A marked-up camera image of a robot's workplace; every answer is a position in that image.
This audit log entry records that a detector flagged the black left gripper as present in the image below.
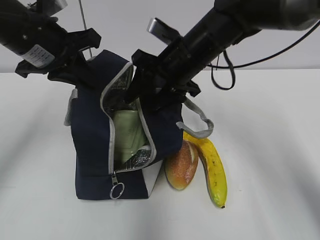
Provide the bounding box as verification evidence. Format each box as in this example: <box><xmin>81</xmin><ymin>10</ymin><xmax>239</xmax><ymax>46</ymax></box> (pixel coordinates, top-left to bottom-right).
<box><xmin>15</xmin><ymin>28</ymin><xmax>102</xmax><ymax>89</ymax></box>

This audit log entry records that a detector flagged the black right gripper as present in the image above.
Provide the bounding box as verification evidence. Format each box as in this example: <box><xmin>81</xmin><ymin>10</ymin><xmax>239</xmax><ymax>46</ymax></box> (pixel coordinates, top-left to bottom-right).
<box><xmin>124</xmin><ymin>37</ymin><xmax>201</xmax><ymax>112</ymax></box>

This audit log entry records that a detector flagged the navy blue lunch bag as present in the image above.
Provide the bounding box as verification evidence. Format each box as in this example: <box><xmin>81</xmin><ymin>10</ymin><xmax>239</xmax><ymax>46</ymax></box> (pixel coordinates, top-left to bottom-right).
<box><xmin>64</xmin><ymin>50</ymin><xmax>214</xmax><ymax>201</ymax></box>

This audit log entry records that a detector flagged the green lidded glass container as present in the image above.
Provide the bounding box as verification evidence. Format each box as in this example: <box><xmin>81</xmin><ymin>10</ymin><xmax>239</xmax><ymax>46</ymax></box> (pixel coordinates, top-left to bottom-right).
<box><xmin>113</xmin><ymin>110</ymin><xmax>148</xmax><ymax>165</ymax></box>

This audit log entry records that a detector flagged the brown bread roll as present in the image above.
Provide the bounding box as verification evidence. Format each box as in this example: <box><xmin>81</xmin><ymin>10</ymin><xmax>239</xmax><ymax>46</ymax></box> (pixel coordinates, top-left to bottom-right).
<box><xmin>164</xmin><ymin>140</ymin><xmax>199</xmax><ymax>191</ymax></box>

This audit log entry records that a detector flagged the yellow banana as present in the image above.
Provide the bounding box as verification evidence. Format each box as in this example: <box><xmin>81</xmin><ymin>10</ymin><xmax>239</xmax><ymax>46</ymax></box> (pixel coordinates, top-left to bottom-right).
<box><xmin>183</xmin><ymin>132</ymin><xmax>228</xmax><ymax>209</ymax></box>

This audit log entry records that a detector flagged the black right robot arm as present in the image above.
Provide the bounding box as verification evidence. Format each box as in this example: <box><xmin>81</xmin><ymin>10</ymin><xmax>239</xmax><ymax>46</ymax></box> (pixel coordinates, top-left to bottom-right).
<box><xmin>124</xmin><ymin>0</ymin><xmax>320</xmax><ymax>111</ymax></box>

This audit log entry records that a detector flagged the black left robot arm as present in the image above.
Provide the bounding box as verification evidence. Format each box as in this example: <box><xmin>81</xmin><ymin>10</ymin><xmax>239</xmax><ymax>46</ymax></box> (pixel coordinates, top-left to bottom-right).
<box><xmin>0</xmin><ymin>0</ymin><xmax>102</xmax><ymax>89</ymax></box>

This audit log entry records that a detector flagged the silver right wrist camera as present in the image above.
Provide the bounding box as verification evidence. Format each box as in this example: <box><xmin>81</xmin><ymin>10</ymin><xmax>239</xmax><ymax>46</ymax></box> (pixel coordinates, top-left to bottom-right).
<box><xmin>146</xmin><ymin>17</ymin><xmax>182</xmax><ymax>45</ymax></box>

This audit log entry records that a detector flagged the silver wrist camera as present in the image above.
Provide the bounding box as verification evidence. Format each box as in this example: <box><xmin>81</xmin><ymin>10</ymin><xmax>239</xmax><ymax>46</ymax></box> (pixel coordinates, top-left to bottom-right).
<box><xmin>146</xmin><ymin>17</ymin><xmax>182</xmax><ymax>45</ymax></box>
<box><xmin>26</xmin><ymin>0</ymin><xmax>68</xmax><ymax>17</ymax></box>

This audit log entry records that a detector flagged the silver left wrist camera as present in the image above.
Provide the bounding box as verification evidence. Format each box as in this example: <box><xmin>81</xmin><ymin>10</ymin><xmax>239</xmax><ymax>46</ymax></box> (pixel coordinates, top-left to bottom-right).
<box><xmin>26</xmin><ymin>0</ymin><xmax>68</xmax><ymax>17</ymax></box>

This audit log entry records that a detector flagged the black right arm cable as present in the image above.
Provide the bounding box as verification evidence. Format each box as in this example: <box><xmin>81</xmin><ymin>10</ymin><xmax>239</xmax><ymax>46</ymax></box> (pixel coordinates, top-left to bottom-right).
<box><xmin>208</xmin><ymin>21</ymin><xmax>320</xmax><ymax>90</ymax></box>

